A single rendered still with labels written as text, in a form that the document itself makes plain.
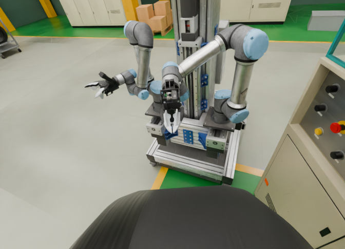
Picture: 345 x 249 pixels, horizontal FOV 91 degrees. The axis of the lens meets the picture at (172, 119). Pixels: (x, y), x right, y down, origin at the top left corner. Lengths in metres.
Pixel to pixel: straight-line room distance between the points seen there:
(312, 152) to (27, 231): 2.25
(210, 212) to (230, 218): 0.02
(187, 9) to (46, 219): 2.08
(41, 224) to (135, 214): 1.97
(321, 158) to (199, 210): 0.85
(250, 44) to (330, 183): 0.66
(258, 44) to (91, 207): 1.85
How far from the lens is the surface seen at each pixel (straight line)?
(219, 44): 0.97
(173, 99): 0.59
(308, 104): 1.08
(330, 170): 1.02
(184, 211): 0.24
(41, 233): 2.15
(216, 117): 1.27
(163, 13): 5.94
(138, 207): 0.26
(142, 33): 1.17
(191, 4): 1.10
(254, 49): 0.89
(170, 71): 0.74
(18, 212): 2.42
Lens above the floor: 1.63
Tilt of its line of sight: 43 degrees down
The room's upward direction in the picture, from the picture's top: 9 degrees counter-clockwise
